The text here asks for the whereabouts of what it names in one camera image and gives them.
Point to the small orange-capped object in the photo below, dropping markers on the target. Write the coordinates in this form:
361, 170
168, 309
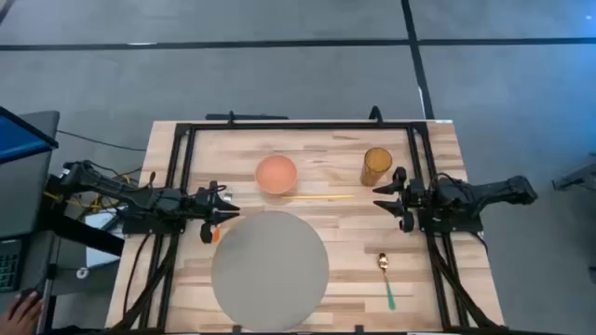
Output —
216, 233

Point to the black computer mouse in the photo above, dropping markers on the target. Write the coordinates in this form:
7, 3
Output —
28, 293

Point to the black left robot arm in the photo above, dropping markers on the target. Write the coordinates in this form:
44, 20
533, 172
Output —
116, 188

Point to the person's hand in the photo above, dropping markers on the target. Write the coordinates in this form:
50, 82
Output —
21, 318

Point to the peach ceramic bowl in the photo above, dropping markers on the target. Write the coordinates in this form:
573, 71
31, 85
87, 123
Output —
276, 174

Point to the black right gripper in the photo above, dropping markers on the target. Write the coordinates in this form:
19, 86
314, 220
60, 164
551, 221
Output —
412, 195

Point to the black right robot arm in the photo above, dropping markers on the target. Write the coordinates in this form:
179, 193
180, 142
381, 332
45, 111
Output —
489, 191

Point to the round grey placemat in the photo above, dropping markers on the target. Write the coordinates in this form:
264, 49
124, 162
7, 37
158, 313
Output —
270, 270

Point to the black metal table frame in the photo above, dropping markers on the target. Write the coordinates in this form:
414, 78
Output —
302, 126

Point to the computer monitor with blue screen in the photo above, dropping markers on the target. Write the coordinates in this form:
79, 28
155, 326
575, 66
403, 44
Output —
23, 137

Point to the dark operator desk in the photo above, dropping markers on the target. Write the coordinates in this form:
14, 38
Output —
28, 200

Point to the amber faceted glass tumbler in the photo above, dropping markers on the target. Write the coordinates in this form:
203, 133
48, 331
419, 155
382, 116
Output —
375, 167

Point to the black computer keyboard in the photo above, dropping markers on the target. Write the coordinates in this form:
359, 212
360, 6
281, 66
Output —
7, 270

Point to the black frame clamp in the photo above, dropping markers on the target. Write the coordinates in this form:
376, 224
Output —
376, 114

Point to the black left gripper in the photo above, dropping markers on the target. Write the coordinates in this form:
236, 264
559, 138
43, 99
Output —
205, 202

